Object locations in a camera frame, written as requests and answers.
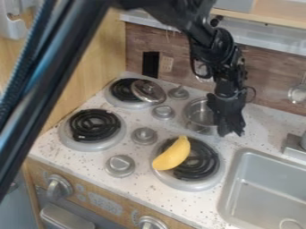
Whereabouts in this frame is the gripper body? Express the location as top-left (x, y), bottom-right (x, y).
top-left (205, 88), bottom-right (249, 138)

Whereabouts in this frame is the silver pot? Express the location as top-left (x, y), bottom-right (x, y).
top-left (182, 97), bottom-right (222, 136)

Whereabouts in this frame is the silver pot lid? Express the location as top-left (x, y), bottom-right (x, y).
top-left (130, 78), bottom-right (169, 105)

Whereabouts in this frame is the yellow toy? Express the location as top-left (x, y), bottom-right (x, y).
top-left (150, 135), bottom-right (193, 172)

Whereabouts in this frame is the silver hanging ladle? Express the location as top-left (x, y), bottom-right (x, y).
top-left (286, 70), bottom-right (306, 105)

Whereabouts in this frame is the toy sink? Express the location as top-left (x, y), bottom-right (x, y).
top-left (216, 148), bottom-right (306, 229)

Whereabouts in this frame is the toy stove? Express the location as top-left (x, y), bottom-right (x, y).
top-left (55, 71), bottom-right (227, 192)

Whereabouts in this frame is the black metal bar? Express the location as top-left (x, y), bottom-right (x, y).
top-left (0, 0), bottom-right (115, 205)

